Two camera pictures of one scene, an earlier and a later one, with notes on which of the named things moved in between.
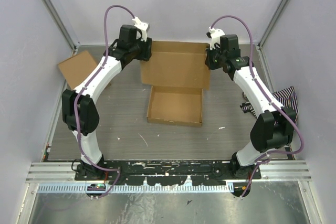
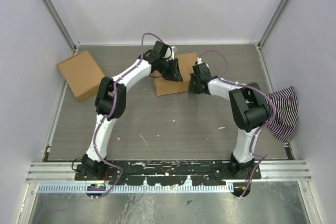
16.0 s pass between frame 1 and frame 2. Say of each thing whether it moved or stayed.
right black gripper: moved
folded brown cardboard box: stayed
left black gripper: moved
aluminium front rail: stayed
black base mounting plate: stayed
